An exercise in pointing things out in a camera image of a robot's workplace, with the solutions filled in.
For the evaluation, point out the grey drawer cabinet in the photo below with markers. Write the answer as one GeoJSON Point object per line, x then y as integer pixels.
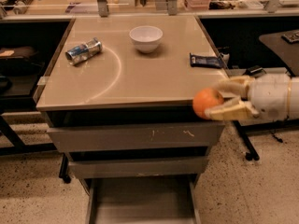
{"type": "Point", "coordinates": [123, 86]}

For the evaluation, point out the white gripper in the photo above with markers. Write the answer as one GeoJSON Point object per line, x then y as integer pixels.
{"type": "Point", "coordinates": [269, 96]}

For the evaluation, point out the middle grey drawer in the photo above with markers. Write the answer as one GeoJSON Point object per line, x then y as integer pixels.
{"type": "Point", "coordinates": [138, 167]}

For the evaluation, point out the top grey drawer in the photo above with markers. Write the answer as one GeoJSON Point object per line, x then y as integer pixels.
{"type": "Point", "coordinates": [137, 136]}

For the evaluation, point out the black remote keypad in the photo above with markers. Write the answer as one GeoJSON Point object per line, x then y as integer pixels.
{"type": "Point", "coordinates": [291, 37]}

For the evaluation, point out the white bowl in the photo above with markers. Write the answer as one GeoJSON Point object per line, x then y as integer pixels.
{"type": "Point", "coordinates": [146, 39]}

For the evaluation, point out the grey drawer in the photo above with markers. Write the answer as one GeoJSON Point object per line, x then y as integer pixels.
{"type": "Point", "coordinates": [137, 136]}
{"type": "Point", "coordinates": [138, 167]}

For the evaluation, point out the orange fruit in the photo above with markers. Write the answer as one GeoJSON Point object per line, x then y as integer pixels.
{"type": "Point", "coordinates": [205, 99]}

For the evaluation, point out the black side table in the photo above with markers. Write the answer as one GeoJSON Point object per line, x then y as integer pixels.
{"type": "Point", "coordinates": [288, 53]}

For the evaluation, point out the crushed soda can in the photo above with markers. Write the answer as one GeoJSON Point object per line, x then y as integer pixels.
{"type": "Point", "coordinates": [84, 51]}

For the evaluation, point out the black power adapter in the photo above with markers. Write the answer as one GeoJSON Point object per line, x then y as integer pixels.
{"type": "Point", "coordinates": [254, 71]}

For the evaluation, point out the open bottom drawer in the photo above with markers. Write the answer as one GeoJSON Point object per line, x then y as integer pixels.
{"type": "Point", "coordinates": [142, 200]}

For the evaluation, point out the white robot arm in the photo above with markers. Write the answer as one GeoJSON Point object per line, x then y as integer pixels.
{"type": "Point", "coordinates": [292, 99]}

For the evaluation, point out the dark blue snack wrapper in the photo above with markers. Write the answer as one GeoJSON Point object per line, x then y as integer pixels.
{"type": "Point", "coordinates": [206, 61]}

